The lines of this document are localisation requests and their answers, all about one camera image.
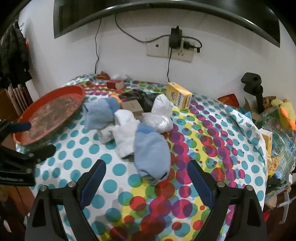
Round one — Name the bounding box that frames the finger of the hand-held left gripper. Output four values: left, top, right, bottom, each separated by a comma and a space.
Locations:
0, 121, 32, 139
0, 144, 56, 177

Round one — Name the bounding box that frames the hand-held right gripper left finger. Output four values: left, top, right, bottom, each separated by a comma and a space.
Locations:
24, 159, 107, 241

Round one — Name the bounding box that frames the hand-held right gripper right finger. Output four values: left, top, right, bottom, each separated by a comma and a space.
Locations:
187, 159, 269, 241

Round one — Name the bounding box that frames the round red tray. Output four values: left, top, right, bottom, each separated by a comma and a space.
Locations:
13, 85, 86, 152

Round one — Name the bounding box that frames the large light blue sock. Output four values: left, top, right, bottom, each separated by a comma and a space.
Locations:
134, 122, 171, 184

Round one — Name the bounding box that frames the long white sock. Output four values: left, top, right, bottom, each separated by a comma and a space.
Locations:
97, 109, 140, 160

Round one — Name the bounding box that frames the small light blue sock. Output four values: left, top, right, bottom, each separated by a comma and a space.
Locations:
83, 97, 121, 130

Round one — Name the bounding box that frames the wooden chair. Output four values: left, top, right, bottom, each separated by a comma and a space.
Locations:
0, 81, 33, 122

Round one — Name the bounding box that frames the colourful dotted tablecloth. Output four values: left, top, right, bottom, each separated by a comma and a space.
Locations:
15, 73, 267, 241

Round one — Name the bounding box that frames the dark hanging jacket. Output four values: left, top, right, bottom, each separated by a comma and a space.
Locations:
0, 22, 31, 88

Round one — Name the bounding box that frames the clear plastic bag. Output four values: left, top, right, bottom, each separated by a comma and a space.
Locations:
142, 112, 174, 133

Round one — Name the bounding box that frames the small yellow white box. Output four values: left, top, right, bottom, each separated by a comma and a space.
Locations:
260, 128, 274, 158

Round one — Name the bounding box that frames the small brown cardboard box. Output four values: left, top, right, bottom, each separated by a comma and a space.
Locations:
121, 100, 144, 118

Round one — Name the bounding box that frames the clear bag of clutter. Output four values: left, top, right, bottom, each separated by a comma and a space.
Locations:
258, 104, 296, 188

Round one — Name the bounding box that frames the brown cardboard piece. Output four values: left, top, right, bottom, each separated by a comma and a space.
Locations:
243, 96, 262, 123

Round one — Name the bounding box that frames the red packet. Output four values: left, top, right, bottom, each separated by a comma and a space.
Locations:
218, 93, 240, 107

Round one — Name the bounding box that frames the yellow carton box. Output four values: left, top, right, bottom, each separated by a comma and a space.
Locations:
166, 82, 193, 110

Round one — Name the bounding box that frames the dark red box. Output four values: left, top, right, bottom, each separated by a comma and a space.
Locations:
106, 80, 124, 90

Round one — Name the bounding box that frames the black plastic bag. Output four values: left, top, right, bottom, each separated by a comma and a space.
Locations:
118, 90, 162, 112

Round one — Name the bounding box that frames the yellow knitted toy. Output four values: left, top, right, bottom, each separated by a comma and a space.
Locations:
270, 98, 296, 131

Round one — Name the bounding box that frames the black clamp stand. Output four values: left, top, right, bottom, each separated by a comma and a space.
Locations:
240, 72, 265, 114

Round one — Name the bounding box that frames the black plug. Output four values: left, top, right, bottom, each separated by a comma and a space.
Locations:
183, 40, 202, 54

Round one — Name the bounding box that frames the black power adapter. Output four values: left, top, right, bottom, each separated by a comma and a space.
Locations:
170, 26, 184, 49

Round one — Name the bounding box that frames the black flat screen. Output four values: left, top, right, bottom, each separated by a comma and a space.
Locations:
53, 0, 281, 48

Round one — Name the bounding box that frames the thin black screen cable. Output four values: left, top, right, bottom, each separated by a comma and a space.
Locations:
94, 18, 102, 74

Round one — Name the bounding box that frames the black adapter output cable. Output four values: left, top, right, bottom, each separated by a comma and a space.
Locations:
166, 48, 173, 82

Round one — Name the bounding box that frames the black cable to adapter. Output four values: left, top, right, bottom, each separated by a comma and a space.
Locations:
115, 13, 171, 43

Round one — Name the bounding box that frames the white wall socket plate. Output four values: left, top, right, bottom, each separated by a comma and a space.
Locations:
146, 35, 193, 63

